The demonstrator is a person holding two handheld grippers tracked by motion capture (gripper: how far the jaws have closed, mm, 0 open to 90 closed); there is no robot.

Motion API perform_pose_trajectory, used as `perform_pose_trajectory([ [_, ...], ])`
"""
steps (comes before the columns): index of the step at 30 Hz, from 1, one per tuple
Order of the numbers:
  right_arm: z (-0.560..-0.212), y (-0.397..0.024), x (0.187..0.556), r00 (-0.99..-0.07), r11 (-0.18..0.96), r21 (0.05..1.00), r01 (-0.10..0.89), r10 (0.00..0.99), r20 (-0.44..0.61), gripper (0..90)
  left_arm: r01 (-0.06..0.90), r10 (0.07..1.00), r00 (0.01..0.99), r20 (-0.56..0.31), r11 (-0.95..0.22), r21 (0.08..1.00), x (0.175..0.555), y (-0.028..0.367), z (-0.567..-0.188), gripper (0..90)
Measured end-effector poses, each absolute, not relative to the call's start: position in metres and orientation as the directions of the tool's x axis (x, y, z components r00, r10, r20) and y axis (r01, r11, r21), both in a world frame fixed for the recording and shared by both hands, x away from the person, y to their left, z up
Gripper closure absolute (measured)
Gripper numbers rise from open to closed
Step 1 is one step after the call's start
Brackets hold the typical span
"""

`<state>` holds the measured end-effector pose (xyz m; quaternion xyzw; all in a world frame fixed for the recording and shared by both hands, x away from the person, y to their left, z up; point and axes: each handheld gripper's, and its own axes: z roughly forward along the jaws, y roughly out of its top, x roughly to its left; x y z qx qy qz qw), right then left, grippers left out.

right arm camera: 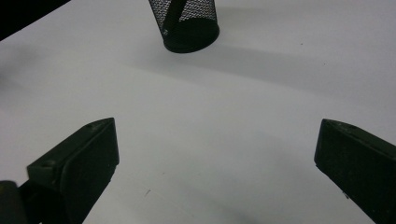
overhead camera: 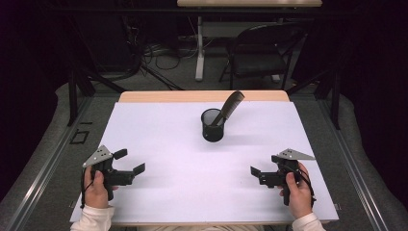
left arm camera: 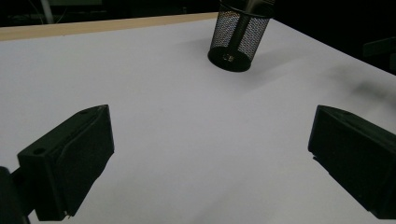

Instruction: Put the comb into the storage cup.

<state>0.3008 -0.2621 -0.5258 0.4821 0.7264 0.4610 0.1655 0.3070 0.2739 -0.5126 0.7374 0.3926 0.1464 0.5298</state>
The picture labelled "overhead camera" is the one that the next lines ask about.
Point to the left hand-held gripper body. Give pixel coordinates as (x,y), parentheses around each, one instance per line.
(110,178)

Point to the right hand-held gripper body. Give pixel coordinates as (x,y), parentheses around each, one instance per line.
(272,179)

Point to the black mesh pen holder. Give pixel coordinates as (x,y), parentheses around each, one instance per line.
(211,133)

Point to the dark brown comb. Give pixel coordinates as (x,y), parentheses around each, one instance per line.
(231,104)

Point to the person's left hand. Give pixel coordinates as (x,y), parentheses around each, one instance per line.
(96,192)

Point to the person's right hand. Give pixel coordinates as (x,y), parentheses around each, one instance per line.
(300,199)

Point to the white table mat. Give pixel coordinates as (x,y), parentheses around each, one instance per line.
(192,179)

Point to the black metal stand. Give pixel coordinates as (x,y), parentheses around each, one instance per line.
(335,106)
(72,102)

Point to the black folding chair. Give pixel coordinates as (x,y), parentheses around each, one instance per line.
(256,64)

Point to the metal floor rail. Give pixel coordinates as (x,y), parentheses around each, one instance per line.
(352,173)
(48,166)

